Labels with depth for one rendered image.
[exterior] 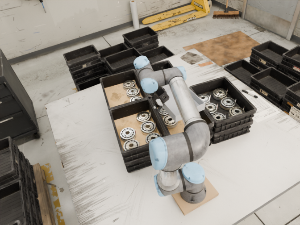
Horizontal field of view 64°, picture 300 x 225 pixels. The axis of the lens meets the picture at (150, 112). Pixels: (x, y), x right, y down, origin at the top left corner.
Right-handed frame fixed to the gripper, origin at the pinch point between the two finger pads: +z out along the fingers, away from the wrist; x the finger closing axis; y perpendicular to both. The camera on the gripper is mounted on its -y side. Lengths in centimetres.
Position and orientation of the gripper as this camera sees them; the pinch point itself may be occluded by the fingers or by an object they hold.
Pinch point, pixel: (163, 104)
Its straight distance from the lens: 142.4
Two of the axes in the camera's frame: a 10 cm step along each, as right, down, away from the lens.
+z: 3.4, 5.6, 7.6
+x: -7.9, 6.1, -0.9
